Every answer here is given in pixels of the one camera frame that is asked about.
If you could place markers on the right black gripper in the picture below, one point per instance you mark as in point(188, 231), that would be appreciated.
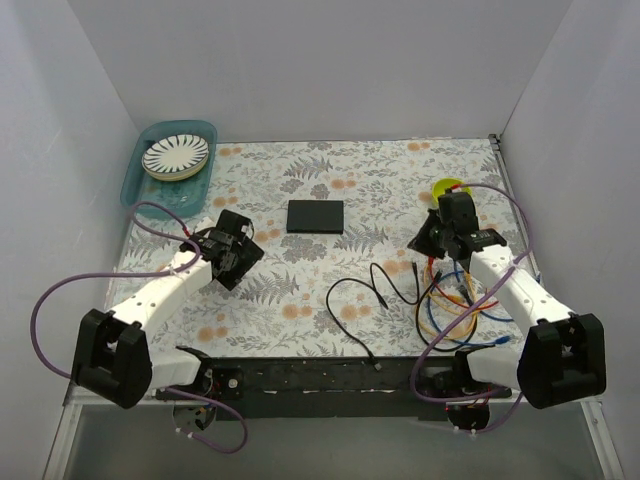
point(422, 239)

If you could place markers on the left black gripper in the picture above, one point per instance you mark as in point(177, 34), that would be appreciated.
point(245, 261)

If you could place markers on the black network switch box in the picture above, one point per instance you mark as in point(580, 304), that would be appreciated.
point(315, 217)

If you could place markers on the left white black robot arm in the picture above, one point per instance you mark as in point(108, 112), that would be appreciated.
point(112, 356)

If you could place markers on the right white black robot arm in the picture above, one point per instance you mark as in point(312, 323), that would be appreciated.
point(563, 357)

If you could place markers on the lime green bowl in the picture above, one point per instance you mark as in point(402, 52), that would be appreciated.
point(448, 191)

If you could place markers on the floral patterned table mat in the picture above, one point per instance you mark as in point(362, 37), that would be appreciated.
point(334, 295)

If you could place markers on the teal plastic tray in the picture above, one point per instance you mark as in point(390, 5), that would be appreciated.
point(185, 198)

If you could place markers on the striped white plate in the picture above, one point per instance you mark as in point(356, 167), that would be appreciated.
point(176, 158)

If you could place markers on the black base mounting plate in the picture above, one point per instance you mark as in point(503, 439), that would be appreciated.
point(319, 387)

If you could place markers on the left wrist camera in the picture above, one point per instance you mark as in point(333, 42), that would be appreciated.
point(234, 224)

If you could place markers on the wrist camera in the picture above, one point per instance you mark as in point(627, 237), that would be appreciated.
point(234, 224)
point(457, 212)

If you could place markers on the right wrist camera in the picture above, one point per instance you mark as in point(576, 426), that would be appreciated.
point(457, 212)

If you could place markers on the aluminium frame rail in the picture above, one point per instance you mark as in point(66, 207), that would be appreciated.
point(165, 438)

